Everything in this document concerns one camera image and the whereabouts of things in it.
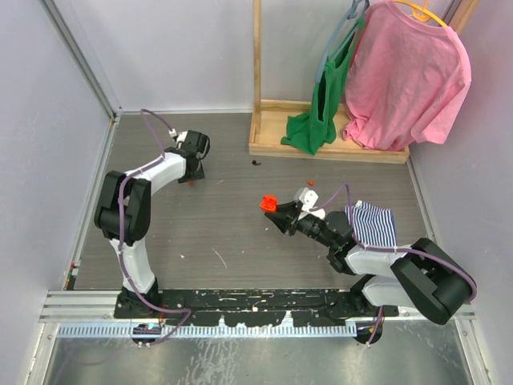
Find wooden clothes rack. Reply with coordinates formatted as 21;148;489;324
248;0;482;164

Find white cable duct strip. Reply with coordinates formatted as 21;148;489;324
57;322;357;339

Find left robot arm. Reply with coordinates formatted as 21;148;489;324
94;131;211;318

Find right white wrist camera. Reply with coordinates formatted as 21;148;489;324
293;187;318;213

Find yellow hanger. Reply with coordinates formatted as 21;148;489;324
395;0;447;27

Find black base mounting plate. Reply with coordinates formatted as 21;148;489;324
114;289;378;327

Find green tank top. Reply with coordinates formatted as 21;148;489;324
281;16;366;156

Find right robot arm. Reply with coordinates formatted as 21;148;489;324
265;201;477;325

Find blue striped cloth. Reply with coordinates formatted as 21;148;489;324
345;201;397;248

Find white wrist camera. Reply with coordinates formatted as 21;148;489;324
168;129;188;148
293;187;318;213

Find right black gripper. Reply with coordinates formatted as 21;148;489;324
265;200;336;249

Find pink t-shirt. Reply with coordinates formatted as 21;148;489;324
341;1;472;151

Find blue-grey hanger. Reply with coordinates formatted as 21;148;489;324
316;0;370;83

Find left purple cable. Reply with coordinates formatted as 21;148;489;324
119;108;193;346

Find orange earbud charging case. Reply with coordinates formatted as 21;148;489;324
260;195;278;213

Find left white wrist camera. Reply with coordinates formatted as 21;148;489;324
168;129;188;148

